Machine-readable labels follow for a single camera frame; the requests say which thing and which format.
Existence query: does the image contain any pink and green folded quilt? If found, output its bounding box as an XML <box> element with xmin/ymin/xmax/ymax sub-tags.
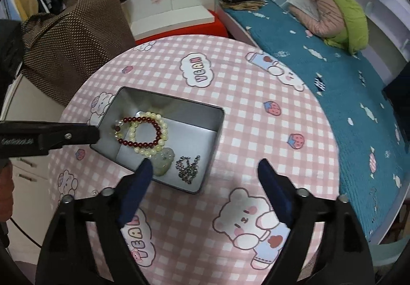
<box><xmin>288</xmin><ymin>0</ymin><xmax>369</xmax><ymax>56</ymax></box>

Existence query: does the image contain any white board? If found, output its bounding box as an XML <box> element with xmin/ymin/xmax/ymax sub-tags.
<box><xmin>131</xmin><ymin>5</ymin><xmax>215</xmax><ymax>40</ymax></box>

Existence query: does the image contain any white bed frame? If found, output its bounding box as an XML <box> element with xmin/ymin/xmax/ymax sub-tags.
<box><xmin>214</xmin><ymin>0</ymin><xmax>410</xmax><ymax>250</ymax></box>

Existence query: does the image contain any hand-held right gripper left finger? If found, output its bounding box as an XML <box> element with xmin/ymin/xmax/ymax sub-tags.
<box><xmin>35</xmin><ymin>159</ymin><xmax>153</xmax><ymax>285</ymax></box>

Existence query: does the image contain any silver chain necklace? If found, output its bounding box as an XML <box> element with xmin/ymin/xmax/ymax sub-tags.
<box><xmin>175</xmin><ymin>154</ymin><xmax>201</xmax><ymax>182</ymax></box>

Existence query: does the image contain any rectangular silver metal tin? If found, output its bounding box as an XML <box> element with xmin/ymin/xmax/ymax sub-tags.
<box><xmin>90</xmin><ymin>87</ymin><xmax>225</xmax><ymax>195</ymax></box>

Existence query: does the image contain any white drawer cabinet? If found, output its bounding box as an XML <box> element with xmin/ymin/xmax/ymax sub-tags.
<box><xmin>0</xmin><ymin>72</ymin><xmax>68</xmax><ymax>261</ymax></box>

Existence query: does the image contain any pale green jade pendant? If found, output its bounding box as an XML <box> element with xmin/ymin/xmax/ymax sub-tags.
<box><xmin>153</xmin><ymin>147</ymin><xmax>176</xmax><ymax>175</ymax></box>

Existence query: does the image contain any pale yellow bead bracelet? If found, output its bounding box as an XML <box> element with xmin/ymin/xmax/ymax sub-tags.
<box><xmin>114</xmin><ymin>111</ymin><xmax>169</xmax><ymax>157</ymax></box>

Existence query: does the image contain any blue patterned bed blanket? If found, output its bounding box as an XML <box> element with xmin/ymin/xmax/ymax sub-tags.
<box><xmin>224</xmin><ymin>0</ymin><xmax>410</xmax><ymax>241</ymax></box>

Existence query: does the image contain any black cloth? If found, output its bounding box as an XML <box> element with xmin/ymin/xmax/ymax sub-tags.
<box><xmin>0</xmin><ymin>19</ymin><xmax>25</xmax><ymax>81</ymax></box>

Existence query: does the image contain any white folded cloth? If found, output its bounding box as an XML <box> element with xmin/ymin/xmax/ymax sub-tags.
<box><xmin>284</xmin><ymin>0</ymin><xmax>318</xmax><ymax>18</ymax></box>

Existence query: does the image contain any white headboard shelf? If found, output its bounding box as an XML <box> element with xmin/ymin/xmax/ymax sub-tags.
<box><xmin>315</xmin><ymin>0</ymin><xmax>410</xmax><ymax>60</ymax></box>

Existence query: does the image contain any tan folded cloth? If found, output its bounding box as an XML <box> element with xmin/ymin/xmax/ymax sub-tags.
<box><xmin>224</xmin><ymin>0</ymin><xmax>267</xmax><ymax>12</ymax></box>

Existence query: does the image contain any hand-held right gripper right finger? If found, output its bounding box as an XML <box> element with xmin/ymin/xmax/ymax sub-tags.
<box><xmin>257</xmin><ymin>159</ymin><xmax>376</xmax><ymax>285</ymax></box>

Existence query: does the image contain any brown dotted cloth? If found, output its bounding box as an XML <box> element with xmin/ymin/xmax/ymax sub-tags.
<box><xmin>21</xmin><ymin>0</ymin><xmax>137</xmax><ymax>107</ymax></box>

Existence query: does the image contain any dark blue pillow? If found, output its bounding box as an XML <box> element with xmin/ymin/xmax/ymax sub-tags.
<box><xmin>382</xmin><ymin>61</ymin><xmax>410</xmax><ymax>113</ymax></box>

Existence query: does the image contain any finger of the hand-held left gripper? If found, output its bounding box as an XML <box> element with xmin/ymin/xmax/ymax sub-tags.
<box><xmin>0</xmin><ymin>123</ymin><xmax>101</xmax><ymax>158</ymax></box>

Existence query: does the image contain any dark red bead bracelet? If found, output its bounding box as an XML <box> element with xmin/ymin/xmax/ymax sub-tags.
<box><xmin>114</xmin><ymin>116</ymin><xmax>165</xmax><ymax>149</ymax></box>

